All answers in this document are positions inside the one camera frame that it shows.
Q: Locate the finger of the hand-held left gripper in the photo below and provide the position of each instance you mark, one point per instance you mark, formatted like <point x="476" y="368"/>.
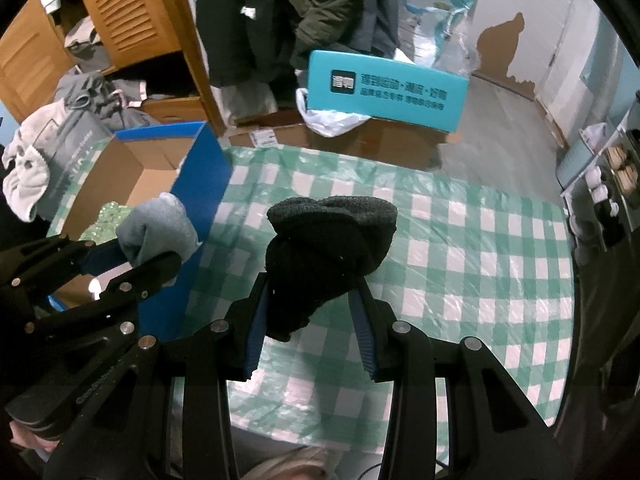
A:
<point x="150" y="275"/>
<point x="100" y="260"/>

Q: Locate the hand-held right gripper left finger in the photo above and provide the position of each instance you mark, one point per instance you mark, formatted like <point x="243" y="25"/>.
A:
<point x="255" y="330"/>

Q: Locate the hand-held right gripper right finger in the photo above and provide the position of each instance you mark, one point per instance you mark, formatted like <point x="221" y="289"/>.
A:
<point x="365" y="335"/>

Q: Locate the green sequin cloth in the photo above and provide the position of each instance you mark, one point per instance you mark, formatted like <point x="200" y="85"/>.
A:
<point x="102" y="220"/>

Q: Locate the light grey fleece cloth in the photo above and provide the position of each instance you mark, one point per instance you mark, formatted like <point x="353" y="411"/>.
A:
<point x="155" y="230"/>

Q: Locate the black knit hat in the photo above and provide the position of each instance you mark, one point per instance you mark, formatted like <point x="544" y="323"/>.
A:
<point x="325" y="250"/>

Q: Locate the blue cardboard box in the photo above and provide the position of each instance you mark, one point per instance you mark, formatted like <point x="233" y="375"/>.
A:
<point x="205" y="175"/>

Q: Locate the person's left hand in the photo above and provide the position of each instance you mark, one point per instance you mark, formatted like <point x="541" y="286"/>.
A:
<point x="30" y="442"/>

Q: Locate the pale grey towel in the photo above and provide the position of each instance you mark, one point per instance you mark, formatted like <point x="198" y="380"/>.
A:
<point x="30" y="170"/>

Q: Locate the green checked tablecloth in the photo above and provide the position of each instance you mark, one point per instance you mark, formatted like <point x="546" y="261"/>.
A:
<point x="475" y="260"/>

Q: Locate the pale fuzzy cloth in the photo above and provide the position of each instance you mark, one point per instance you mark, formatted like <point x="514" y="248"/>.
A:
<point x="285" y="465"/>

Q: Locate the grey hoodie pile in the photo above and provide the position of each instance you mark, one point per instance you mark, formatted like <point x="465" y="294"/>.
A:
<point x="95" y="95"/>

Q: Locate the flat brown cardboard sheet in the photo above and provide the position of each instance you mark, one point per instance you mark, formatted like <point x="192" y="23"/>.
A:
<point x="380" y="145"/>

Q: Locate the thin white plastic bag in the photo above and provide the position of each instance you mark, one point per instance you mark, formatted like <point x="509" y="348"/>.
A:
<point x="330" y="122"/>

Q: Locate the teal printed box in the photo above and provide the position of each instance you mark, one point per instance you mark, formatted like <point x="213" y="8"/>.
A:
<point x="390" y="95"/>

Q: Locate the wooden cabinet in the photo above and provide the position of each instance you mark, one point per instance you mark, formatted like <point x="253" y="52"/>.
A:
<point x="130" y="10"/>

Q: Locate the black jacket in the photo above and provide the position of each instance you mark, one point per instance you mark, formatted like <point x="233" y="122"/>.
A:
<point x="225" y="20"/>

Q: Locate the light blue trash bin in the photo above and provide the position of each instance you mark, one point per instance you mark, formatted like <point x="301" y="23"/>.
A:
<point x="575" y="165"/>

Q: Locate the white shoe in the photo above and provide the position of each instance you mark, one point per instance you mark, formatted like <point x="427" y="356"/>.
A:
<point x="600" y="193"/>
<point x="594" y="176"/>

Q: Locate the black shoe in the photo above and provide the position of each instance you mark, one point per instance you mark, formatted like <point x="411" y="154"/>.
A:
<point x="612" y="210"/>

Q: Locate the shoe rack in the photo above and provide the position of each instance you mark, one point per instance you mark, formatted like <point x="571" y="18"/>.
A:
<point x="627" y="220"/>

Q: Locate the beige shoe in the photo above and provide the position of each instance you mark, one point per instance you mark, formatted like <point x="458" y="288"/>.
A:
<point x="619" y="156"/>
<point x="627" y="175"/>

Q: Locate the olive green jacket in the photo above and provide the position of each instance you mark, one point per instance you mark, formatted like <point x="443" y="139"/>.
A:
<point x="325" y="10"/>

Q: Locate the clear blue plastic bag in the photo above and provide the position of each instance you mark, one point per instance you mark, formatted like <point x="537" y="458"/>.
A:
<point x="435" y="10"/>

